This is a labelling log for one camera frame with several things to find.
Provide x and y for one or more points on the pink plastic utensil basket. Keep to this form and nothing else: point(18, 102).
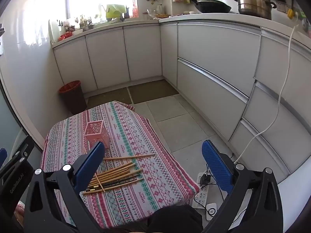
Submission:
point(96, 131)

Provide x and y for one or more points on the person's dark clothed leg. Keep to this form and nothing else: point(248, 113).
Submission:
point(175, 219)

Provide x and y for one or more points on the stainless steel steamer pot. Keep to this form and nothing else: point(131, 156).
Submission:
point(254, 2)

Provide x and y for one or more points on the white kettle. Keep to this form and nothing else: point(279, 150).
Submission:
point(159, 9)

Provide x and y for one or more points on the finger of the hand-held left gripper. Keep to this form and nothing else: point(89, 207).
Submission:
point(2, 156)
point(23, 154)

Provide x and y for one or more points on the white kitchen drawer cabinet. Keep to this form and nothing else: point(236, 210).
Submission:
point(213, 53)

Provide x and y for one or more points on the red-rimmed brown trash bin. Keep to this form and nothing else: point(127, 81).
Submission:
point(73, 98)

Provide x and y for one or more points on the black charger plug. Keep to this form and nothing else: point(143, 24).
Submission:
point(204, 180)

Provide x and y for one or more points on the brown floor mat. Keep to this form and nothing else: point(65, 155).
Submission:
point(109, 99)
point(151, 91)

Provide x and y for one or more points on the pile of chopsticks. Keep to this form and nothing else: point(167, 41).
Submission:
point(116, 172)

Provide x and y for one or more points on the white kitchen door cabinet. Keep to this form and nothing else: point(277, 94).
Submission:
point(107, 55)

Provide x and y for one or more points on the patterned striped tablecloth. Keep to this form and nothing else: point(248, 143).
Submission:
point(145, 189)

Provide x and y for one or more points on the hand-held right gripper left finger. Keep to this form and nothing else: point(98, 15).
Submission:
point(91, 160)

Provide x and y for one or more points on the black wok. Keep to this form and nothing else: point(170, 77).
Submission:
point(211, 6)

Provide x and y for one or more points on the white cutting board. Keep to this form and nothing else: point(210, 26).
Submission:
point(54, 31)

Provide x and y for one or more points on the yellow plug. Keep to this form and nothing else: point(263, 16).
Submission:
point(290, 14)

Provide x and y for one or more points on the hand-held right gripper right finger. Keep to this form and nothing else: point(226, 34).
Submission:
point(216, 165)

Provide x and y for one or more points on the red bowl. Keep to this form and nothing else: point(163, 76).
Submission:
point(65, 36)

